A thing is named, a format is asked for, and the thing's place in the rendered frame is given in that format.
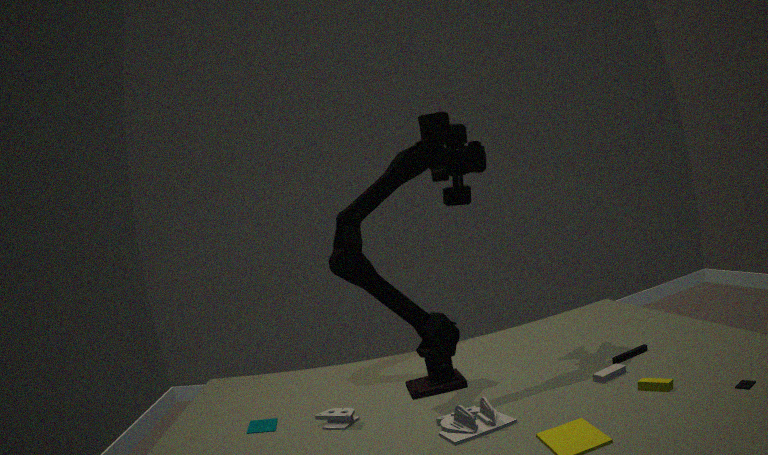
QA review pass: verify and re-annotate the yellow flat rectangular plate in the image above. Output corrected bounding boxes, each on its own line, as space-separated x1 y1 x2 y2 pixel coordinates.
536 418 613 455

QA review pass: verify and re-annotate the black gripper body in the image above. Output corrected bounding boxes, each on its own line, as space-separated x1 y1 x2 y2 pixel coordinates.
443 124 471 206

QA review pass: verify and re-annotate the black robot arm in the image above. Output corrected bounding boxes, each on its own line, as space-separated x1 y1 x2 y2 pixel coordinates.
329 112 486 387

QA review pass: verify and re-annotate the teal flat plate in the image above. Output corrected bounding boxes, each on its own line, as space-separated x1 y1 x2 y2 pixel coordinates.
247 418 278 434

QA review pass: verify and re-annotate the yellow rectangular block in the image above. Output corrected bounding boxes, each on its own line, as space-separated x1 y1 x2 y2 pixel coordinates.
638 378 674 392

